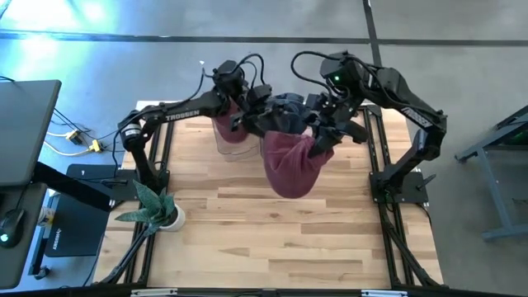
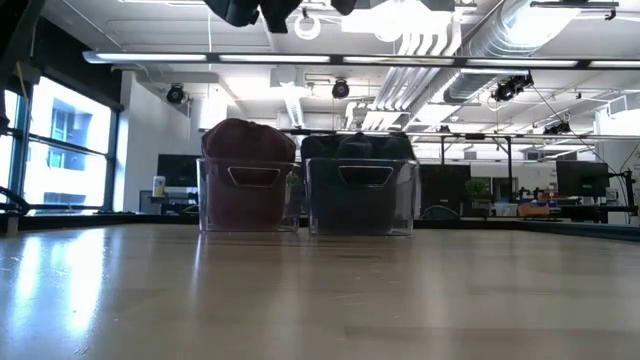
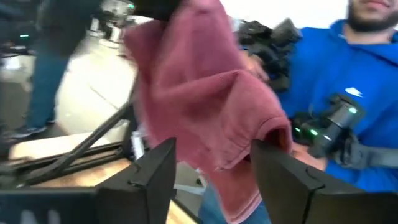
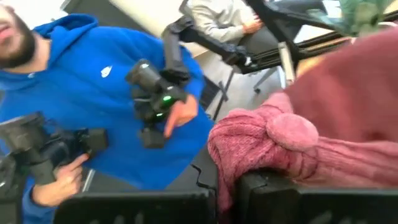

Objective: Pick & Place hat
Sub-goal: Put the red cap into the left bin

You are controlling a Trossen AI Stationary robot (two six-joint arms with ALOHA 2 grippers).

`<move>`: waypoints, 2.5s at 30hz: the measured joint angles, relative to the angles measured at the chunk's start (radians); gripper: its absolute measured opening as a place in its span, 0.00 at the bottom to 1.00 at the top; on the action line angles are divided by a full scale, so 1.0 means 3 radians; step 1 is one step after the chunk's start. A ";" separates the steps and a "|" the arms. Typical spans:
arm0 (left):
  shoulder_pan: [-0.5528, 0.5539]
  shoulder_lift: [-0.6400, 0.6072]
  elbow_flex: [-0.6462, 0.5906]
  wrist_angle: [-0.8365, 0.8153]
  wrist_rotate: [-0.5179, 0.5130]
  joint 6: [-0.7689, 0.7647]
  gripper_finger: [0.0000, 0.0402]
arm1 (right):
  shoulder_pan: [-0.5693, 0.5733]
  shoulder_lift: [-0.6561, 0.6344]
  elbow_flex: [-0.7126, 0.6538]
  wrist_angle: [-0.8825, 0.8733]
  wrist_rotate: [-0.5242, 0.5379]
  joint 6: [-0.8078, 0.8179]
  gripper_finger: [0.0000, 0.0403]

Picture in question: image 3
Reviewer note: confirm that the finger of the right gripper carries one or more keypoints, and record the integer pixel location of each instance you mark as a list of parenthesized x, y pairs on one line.
[(155, 9)]

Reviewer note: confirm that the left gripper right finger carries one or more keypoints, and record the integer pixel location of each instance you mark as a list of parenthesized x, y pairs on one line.
[(295, 193)]

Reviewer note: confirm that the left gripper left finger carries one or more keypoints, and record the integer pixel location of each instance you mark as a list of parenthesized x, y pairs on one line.
[(133, 196)]

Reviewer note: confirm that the maroon baseball cap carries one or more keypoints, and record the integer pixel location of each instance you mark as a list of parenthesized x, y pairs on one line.
[(202, 93)]

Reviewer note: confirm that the person's left hand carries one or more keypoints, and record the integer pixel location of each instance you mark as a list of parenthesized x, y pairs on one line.
[(308, 158)]

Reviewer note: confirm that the person's hand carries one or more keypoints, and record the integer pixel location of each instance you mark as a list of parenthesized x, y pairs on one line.
[(308, 158), (256, 67)]

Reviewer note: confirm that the person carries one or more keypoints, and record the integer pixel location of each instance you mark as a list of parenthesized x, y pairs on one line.
[(342, 77), (53, 62)]

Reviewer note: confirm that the person's right hand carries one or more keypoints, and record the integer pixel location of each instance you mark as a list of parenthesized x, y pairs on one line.
[(256, 67)]

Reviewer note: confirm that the silver frame bracket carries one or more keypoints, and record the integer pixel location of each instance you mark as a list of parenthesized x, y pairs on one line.
[(136, 146)]

